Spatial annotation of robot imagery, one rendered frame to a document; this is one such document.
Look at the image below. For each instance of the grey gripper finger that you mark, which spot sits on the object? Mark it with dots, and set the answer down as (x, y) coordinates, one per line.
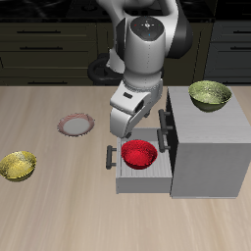
(128, 134)
(147, 114)

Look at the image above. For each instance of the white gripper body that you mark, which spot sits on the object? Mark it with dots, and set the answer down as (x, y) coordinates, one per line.
(121, 122)

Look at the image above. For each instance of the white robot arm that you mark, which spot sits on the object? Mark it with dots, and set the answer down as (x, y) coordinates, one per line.
(145, 55)

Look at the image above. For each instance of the red bowl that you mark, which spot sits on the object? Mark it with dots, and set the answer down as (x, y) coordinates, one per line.
(139, 154)

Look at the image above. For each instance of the white plate with pink rim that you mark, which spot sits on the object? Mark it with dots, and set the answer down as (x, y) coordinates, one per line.
(75, 125)

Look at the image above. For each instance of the green bowl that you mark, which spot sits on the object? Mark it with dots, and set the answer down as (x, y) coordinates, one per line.
(209, 94)

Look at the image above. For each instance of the yellow bowl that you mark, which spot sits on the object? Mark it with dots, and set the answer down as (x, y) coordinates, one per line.
(18, 166)

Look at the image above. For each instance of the grey cabinet drawer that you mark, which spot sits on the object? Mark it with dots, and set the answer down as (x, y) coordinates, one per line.
(143, 181)

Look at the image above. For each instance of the grey cabinet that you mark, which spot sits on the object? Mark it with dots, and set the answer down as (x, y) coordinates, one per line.
(209, 147)

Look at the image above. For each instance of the dark kitchen cupboards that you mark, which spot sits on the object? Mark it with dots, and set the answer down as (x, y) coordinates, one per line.
(49, 49)

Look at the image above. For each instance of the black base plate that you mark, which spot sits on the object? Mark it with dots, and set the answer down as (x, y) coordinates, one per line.
(98, 72)

